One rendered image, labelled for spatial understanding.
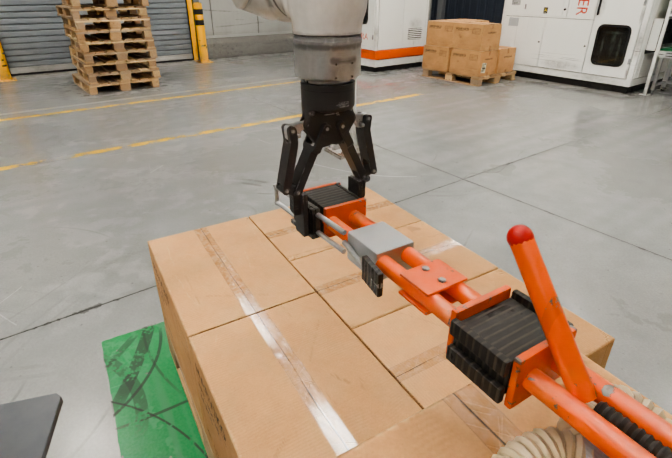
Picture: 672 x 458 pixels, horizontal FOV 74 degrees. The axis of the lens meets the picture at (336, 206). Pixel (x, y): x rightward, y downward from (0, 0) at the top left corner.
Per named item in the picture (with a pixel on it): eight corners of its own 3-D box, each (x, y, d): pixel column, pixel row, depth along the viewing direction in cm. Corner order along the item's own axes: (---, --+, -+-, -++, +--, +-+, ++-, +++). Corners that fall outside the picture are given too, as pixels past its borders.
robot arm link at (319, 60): (375, 35, 57) (374, 82, 60) (339, 30, 64) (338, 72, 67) (313, 39, 53) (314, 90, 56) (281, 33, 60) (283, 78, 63)
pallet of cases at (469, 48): (515, 79, 758) (525, 22, 718) (476, 86, 703) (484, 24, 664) (458, 70, 846) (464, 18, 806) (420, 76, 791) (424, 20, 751)
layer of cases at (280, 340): (580, 437, 139) (615, 338, 121) (289, 658, 93) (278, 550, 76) (364, 257, 231) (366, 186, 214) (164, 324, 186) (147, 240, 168)
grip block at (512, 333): (569, 371, 45) (583, 325, 43) (503, 414, 41) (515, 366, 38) (502, 323, 52) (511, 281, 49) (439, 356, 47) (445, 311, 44)
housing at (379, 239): (414, 268, 61) (416, 240, 59) (373, 284, 58) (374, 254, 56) (383, 246, 67) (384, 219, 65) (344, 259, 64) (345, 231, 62)
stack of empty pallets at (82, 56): (165, 86, 705) (149, -6, 648) (88, 95, 647) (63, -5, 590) (142, 75, 799) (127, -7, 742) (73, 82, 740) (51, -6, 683)
